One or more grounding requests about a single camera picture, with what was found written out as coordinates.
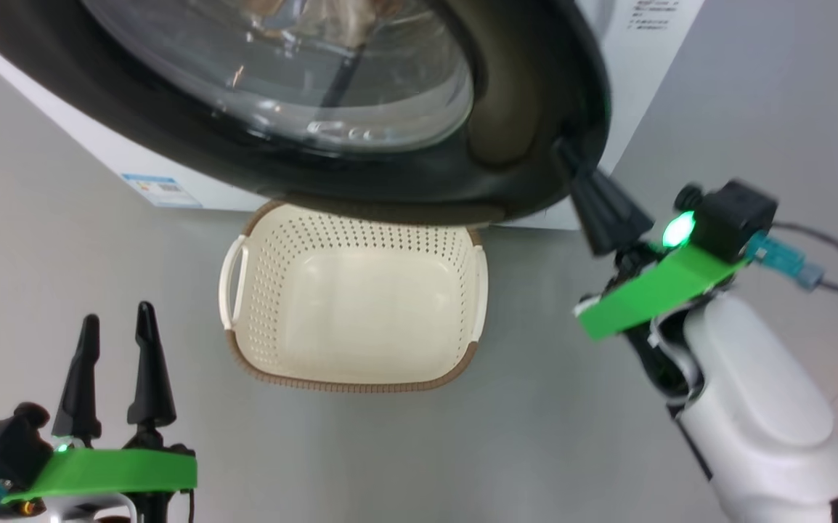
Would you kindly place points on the white front-load washing machine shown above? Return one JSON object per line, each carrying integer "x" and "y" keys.
{"x": 651, "y": 73}

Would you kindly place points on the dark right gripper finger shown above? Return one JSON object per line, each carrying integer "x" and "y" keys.
{"x": 592, "y": 218}
{"x": 622, "y": 218}

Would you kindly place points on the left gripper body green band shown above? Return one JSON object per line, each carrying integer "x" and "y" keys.
{"x": 114, "y": 472}

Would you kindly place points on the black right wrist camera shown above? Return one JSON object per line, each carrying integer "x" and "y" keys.
{"x": 738, "y": 218}

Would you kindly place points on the blue white energy label sticker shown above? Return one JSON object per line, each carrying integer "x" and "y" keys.
{"x": 161, "y": 192}

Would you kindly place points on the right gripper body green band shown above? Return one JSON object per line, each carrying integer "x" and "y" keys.
{"x": 651, "y": 298}

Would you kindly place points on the black round glass washer door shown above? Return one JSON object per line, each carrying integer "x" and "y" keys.
{"x": 535, "y": 109}

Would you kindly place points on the cream perforated laundry basket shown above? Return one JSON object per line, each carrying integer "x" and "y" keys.
{"x": 354, "y": 312}

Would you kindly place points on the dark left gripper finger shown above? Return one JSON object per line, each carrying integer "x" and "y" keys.
{"x": 81, "y": 399}
{"x": 150, "y": 385}

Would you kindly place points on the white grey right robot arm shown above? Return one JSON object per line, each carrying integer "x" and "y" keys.
{"x": 753, "y": 407}

